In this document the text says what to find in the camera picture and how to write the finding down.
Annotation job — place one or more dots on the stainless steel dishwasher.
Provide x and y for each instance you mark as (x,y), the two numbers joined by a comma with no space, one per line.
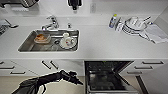
(106,80)

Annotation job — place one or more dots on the chrome faucet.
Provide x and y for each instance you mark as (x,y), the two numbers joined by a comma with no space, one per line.
(51,23)

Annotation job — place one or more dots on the white three drawer unit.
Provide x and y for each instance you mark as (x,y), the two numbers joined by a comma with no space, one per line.
(13,68)
(150,66)

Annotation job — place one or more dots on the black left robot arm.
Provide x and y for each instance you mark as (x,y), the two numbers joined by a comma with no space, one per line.
(36,83)

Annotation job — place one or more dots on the black wall soap dispenser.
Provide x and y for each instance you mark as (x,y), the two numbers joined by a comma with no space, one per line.
(74,3)

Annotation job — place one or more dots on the small sink soap pump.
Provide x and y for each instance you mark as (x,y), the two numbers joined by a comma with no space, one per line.
(69,25)

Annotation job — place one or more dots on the small white jar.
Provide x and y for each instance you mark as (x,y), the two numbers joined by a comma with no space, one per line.
(120,25)

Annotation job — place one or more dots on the stack of white plates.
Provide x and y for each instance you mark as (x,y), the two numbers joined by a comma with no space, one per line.
(133,28)

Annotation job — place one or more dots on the white wall outlet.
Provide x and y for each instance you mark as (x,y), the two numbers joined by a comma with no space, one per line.
(93,7)

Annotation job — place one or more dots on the white double door base cabinet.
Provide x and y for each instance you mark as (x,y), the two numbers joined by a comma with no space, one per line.
(66,65)

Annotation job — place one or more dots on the stainless steel sink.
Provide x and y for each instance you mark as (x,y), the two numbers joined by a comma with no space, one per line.
(26,45)

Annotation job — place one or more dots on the grey utensil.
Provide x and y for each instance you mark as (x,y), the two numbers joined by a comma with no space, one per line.
(146,20)

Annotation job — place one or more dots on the container with brown food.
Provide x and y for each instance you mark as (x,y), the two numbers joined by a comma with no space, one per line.
(42,38)

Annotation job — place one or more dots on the white mug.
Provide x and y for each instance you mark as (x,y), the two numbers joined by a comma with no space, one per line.
(68,41)

